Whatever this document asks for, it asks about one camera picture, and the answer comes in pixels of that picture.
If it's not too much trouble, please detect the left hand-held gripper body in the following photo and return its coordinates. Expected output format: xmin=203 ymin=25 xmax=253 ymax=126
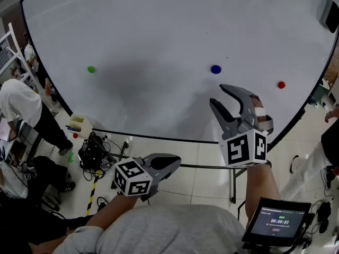
xmin=112 ymin=153 xmax=182 ymax=202

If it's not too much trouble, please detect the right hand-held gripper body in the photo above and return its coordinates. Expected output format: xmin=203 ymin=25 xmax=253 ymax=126
xmin=219 ymin=110 xmax=275 ymax=168

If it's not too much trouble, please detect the person's left forearm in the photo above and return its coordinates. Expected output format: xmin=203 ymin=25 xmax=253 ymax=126
xmin=85 ymin=193 xmax=140 ymax=229

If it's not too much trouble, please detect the person's right forearm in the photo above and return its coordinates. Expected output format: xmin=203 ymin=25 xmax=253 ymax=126
xmin=245 ymin=161 xmax=281 ymax=223

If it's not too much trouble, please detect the person's right hand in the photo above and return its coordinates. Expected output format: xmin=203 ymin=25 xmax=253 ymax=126
xmin=250 ymin=95 xmax=271 ymax=124

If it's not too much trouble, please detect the black metal whiteboard stand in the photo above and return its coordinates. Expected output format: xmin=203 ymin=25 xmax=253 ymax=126
xmin=179 ymin=164 xmax=248 ymax=204

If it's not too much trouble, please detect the person's grey shirt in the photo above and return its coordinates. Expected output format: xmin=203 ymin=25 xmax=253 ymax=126
xmin=52 ymin=204 xmax=247 ymax=254

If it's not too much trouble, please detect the yellow black striped tape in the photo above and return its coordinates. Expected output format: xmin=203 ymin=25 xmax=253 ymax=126
xmin=86 ymin=169 xmax=103 ymax=216

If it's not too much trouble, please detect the black tablet with timer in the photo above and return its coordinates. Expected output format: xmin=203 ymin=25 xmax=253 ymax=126
xmin=241 ymin=197 xmax=312 ymax=248

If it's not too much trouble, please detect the white pen tray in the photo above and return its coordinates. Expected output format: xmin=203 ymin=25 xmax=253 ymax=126
xmin=68 ymin=113 xmax=94 ymax=140

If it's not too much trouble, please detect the black shoe with white stripes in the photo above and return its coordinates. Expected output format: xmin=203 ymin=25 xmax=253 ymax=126
xmin=58 ymin=181 xmax=77 ymax=193

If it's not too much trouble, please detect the large white whiteboard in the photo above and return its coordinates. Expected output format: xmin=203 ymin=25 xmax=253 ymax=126
xmin=20 ymin=0 xmax=339 ymax=153

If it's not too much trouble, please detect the grey black whiteboard eraser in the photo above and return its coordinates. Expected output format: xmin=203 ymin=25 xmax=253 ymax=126
xmin=320 ymin=0 xmax=339 ymax=34

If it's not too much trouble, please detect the white metal rack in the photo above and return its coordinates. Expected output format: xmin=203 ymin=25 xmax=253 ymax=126
xmin=0 ymin=22 xmax=37 ymax=89

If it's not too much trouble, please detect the black equipment with cables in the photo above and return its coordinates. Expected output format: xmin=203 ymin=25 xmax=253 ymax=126
xmin=78 ymin=131 xmax=128 ymax=174

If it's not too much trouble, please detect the black device with cables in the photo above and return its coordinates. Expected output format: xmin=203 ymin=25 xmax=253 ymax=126
xmin=312 ymin=199 xmax=334 ymax=234

